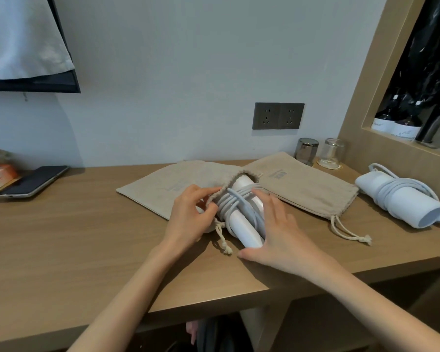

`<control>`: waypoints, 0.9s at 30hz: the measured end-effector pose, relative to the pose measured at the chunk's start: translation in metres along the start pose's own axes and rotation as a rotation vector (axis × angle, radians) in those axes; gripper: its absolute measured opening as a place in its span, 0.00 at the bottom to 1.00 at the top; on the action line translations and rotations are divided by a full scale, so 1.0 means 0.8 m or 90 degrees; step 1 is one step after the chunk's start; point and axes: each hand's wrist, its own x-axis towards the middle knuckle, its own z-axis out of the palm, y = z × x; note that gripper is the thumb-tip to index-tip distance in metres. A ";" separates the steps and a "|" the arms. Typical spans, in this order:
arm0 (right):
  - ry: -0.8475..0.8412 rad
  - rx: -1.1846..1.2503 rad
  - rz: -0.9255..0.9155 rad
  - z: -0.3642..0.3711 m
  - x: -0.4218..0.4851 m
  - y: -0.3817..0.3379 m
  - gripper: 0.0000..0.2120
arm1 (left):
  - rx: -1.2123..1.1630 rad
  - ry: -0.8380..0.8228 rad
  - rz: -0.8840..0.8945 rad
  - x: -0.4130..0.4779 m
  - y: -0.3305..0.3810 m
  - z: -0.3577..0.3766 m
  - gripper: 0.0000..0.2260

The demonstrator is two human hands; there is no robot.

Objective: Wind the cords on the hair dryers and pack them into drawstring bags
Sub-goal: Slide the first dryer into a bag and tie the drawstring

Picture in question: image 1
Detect person's right hand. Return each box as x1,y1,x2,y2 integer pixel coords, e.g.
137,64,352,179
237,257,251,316
237,189,339,286

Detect person's left hand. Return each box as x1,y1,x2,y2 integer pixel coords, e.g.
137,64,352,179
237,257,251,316
160,184,223,254

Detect beige drawstring bag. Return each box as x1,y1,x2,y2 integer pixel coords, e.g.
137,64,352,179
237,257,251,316
116,160,264,255
242,151,372,246

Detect white hair dryer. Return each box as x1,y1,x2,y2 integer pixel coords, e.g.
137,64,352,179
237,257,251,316
354,171,440,230
225,175,265,250

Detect person's left forearm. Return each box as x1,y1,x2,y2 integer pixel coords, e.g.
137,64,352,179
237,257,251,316
67,242,186,352

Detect black plastic bag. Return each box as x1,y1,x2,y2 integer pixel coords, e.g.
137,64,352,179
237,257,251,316
385,0,440,121

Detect grey smoked glass cup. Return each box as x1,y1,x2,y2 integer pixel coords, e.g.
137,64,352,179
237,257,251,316
294,137,320,167

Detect clear glass cup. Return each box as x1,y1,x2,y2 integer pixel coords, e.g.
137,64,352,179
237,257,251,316
318,138,346,170

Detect black smartphone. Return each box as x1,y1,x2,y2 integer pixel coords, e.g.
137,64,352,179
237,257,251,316
0,165,70,199

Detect black television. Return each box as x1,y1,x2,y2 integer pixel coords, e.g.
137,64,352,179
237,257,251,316
0,0,81,94

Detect dark faucet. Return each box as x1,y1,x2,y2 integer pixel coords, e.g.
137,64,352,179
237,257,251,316
415,98,440,149

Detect white cloth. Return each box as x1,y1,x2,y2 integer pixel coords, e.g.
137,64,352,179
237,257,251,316
0,0,75,80

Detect wooden niche frame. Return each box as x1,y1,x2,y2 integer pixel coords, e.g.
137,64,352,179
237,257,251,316
337,0,440,191

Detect dark grey wall socket panel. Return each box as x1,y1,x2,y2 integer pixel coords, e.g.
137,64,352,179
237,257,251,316
252,102,306,131

